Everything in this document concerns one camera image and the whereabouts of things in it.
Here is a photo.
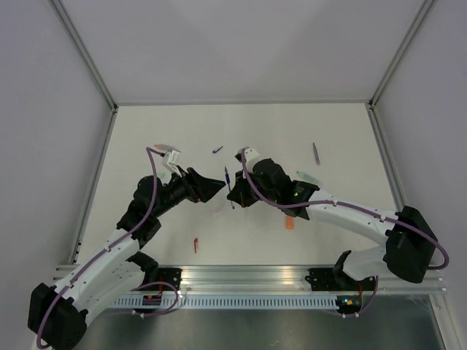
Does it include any aluminium frame post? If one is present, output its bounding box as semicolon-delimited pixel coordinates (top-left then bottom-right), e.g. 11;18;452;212
48;0;118;113
368;0;436;110

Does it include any blue gel pen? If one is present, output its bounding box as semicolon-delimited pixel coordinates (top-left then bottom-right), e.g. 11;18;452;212
224;166;235;210

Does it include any left aluminium frame post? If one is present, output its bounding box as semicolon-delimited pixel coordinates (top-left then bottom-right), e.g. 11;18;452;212
48;0;118;113

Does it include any right aluminium frame post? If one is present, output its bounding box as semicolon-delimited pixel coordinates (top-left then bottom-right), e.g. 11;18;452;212
368;0;436;110

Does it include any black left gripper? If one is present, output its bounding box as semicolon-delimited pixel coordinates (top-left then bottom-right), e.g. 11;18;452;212
153;166;225;218

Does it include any orange highlighter pen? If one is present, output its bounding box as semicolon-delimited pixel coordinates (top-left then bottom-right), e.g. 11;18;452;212
155;144;175;152

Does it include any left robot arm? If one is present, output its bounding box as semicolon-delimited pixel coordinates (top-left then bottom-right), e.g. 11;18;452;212
28;168;225;349

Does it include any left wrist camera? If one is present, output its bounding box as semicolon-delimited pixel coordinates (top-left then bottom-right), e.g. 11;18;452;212
162;149;181;176

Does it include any purple grey marker pen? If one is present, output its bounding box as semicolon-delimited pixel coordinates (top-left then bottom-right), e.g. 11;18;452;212
312;142;320;166

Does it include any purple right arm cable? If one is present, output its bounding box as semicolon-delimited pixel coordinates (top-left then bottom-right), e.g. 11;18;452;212
236;147;450;318

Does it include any orange highlighter cap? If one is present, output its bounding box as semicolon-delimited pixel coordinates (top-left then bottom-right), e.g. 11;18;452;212
285;216;294;230

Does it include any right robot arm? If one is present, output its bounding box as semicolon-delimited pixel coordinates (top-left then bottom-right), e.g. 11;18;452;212
227;149;438;289

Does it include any white slotted cable duct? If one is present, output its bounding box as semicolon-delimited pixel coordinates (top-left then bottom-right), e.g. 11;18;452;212
110;293;339;311

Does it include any green highlighter pen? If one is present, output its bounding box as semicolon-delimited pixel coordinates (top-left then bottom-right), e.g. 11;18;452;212
296;171;320;185

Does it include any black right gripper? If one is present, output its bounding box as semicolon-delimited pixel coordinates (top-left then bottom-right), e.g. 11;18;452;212
228;168;279;208

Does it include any aluminium mounting rail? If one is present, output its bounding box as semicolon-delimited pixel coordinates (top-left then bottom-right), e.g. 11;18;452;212
54;265;448;292

